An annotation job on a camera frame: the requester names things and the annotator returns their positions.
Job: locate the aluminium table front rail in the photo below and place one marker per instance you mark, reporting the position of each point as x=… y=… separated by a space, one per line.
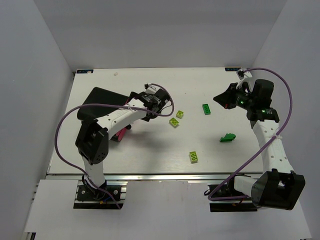
x=145 y=177

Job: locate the green stepped lego piece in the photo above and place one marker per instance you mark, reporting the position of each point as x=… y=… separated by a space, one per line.
x=229 y=137

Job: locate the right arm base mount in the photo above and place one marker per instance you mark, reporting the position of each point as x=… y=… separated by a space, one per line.
x=228 y=200

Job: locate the right blue corner label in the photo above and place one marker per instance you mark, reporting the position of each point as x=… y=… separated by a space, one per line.
x=232 y=69

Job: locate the lime rectangular lego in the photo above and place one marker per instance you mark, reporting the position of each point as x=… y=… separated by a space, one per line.
x=174 y=122

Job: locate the green flat lego plate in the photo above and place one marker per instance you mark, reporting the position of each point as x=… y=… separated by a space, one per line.
x=206 y=109

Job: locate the blue corner label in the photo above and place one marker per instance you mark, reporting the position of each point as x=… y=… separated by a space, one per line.
x=232 y=69
x=84 y=71

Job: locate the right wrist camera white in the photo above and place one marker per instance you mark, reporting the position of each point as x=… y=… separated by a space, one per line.
x=244 y=76

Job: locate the pink top drawer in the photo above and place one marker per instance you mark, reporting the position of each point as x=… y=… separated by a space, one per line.
x=119 y=135

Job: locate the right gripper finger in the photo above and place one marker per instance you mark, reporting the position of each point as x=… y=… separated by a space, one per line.
x=232 y=88
x=223 y=99

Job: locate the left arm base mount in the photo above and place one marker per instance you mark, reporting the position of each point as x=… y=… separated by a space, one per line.
x=90 y=198

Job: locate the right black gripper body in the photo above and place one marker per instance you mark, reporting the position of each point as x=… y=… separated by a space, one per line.
x=232 y=95

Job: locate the lime lego near front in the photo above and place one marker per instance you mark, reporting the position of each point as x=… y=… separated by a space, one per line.
x=193 y=157

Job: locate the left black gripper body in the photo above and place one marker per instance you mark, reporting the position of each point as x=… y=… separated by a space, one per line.
x=136 y=95

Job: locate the lime square lego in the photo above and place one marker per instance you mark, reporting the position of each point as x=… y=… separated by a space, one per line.
x=179 y=114

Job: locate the left blue corner label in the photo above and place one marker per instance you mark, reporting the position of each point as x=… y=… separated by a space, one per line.
x=84 y=71

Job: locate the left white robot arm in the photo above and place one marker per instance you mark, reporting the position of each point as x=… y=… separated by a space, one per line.
x=105 y=116

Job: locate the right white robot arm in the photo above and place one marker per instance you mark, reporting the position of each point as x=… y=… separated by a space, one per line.
x=279 y=187

